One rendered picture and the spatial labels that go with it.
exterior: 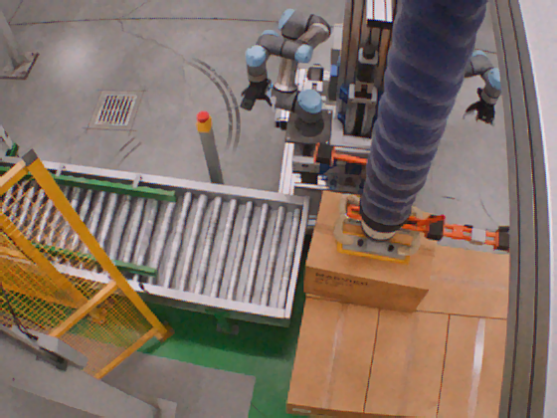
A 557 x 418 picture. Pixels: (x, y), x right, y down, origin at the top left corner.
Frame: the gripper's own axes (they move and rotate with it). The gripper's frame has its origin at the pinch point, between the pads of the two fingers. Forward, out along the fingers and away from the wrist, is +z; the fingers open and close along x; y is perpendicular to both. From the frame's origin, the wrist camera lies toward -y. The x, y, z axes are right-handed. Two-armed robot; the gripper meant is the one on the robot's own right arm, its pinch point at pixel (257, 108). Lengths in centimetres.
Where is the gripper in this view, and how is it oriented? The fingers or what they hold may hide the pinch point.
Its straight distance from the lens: 239.0
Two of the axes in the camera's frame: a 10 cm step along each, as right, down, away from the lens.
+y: 4.3, -8.2, 3.9
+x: -9.0, -3.8, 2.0
